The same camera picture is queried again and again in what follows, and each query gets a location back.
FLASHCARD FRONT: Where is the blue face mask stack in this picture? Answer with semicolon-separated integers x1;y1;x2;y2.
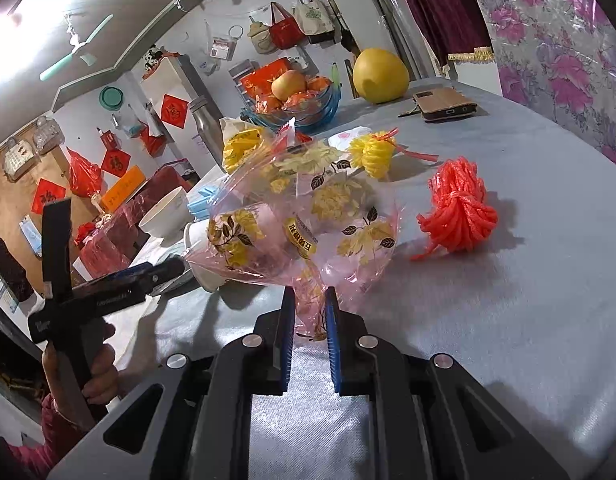
187;184;225;222

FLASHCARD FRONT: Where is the blue fruit bowl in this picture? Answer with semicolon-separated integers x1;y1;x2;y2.
239;77;341;130

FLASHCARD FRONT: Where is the green round lid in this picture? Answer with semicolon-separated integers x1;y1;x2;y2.
98;85;124;111

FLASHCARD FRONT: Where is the yellow pomelo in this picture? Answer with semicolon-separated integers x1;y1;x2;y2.
352;48;411;105

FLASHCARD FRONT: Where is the person's left hand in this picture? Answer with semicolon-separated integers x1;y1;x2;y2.
42;322;120;423

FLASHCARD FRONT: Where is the yellow toy corn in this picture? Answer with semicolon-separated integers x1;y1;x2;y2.
348;129;439;182

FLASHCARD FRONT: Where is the grey tablecloth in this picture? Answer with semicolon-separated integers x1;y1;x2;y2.
108;79;616;480

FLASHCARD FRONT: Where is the green ceiling fan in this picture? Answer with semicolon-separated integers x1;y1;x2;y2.
39;13;114;82

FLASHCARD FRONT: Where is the white tissue packet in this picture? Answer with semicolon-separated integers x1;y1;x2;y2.
328;125;373;154

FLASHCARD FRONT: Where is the person's left forearm pink sleeve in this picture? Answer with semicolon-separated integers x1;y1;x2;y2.
8;392;91;480

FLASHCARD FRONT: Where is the white bowl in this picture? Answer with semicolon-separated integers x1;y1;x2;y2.
138;186;191;239

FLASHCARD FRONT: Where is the red plastic bag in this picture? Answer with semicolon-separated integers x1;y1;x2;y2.
66;147;103;198

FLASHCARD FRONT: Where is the white paper cup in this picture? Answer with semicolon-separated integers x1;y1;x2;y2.
182;204;271;294

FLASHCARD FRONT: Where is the floral plastic sheet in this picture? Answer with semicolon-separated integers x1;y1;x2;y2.
458;0;616;173

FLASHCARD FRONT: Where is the clear floral plastic bag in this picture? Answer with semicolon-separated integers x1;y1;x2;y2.
185;132;403;341

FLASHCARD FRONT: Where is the white refrigerator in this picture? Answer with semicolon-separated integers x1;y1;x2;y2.
140;54;225;162

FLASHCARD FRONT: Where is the apple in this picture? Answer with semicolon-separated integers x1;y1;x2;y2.
271;69;307;102

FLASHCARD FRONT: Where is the yellow snack packet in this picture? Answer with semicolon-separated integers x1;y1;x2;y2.
221;117;267;174

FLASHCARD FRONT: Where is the red paper square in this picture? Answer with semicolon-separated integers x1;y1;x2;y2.
30;178;68;216
101;148;134;178
160;93;190;129

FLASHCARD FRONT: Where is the maroon curtain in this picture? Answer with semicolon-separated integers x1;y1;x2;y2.
384;0;490;67

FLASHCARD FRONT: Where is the beige hanging bag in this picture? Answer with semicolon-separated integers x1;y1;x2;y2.
247;16;277;55

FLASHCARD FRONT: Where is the orange plastic rope bundle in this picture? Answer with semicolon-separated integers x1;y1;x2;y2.
410;156;499;261

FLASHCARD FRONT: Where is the orange snack packet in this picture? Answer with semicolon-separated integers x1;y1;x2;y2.
239;57;291;102

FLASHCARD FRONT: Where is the steel bottle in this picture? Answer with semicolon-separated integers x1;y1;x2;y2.
187;98;225;167

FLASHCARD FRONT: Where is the brown phone wallet case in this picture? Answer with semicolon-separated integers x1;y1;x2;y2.
399;87;479;124

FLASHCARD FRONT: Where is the white tote bag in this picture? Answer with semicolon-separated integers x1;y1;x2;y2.
292;0;337;44

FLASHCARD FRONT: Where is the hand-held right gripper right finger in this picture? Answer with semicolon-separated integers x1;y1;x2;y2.
324;287;571;480

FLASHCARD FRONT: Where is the red tote bag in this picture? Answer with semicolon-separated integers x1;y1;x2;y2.
269;2;307;50

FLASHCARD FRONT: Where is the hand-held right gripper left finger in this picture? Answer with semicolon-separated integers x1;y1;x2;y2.
48;287;296;480

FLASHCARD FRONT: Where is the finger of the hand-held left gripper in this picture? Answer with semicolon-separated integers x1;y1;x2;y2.
110;257;187;297

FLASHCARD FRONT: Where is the orange box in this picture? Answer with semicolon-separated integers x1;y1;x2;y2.
98;166;144;213

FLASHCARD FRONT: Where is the red cloth covered box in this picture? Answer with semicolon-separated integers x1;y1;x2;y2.
77;164;199;282

